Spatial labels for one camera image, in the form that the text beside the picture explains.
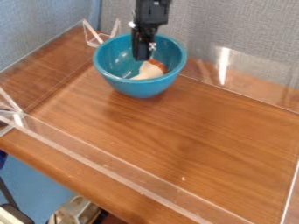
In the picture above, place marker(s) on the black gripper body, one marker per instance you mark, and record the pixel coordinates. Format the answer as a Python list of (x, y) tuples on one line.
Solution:
[(150, 14)]

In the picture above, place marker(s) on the white power strip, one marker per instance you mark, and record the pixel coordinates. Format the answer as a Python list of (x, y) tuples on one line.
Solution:
[(76, 211)]

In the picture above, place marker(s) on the clear acrylic tray walls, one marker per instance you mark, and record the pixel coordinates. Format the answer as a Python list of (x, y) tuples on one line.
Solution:
[(206, 154)]

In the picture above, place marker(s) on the blue bowl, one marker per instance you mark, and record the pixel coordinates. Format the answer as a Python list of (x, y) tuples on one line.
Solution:
[(117, 65)]

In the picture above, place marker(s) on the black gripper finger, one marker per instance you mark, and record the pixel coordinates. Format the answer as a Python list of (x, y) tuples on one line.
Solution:
[(141, 44), (153, 42)]

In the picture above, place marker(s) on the black stand leg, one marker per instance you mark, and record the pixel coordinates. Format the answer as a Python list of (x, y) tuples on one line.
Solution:
[(11, 214)]

